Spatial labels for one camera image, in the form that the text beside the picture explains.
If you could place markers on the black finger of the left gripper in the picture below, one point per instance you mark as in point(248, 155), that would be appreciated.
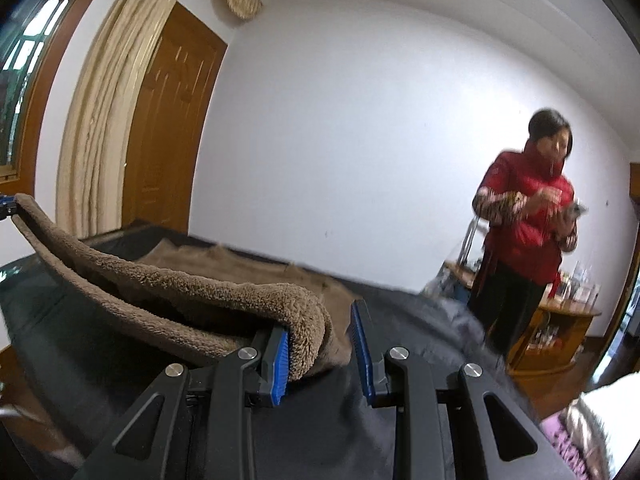
point(8, 206)

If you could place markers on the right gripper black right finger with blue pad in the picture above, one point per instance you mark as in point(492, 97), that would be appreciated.
point(460, 425)

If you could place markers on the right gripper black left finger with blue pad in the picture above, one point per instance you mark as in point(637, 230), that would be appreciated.
point(196, 424)

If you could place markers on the brown fleece jacket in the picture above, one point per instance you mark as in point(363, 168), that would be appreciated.
point(199, 303)

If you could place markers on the round wooden desk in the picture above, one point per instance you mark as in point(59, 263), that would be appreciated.
point(553, 340)

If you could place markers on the white folded quilt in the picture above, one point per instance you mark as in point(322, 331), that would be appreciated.
point(604, 425)

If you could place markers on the wooden framed window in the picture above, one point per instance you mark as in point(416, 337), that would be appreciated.
point(34, 37)

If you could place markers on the beige curtain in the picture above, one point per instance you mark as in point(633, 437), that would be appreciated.
point(91, 170)

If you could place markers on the brown wooden door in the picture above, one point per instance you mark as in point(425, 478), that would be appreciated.
point(168, 122)

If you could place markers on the woman in red jacket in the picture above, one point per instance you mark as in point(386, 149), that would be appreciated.
point(532, 223)

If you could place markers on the brown wooden wardrobe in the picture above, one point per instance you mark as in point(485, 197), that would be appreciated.
point(634, 181)

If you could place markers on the white desk lamp frame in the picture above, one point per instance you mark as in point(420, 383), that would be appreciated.
point(477, 226)

